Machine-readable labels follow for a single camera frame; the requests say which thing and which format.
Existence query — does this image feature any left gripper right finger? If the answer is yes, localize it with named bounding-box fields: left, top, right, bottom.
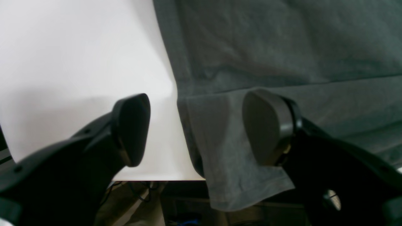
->
left=242, top=89, right=402, bottom=226

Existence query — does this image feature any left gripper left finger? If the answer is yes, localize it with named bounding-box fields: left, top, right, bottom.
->
left=1, top=93, right=151, bottom=226

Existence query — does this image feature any dark grey T-shirt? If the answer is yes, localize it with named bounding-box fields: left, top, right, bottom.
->
left=153, top=0, right=402, bottom=212

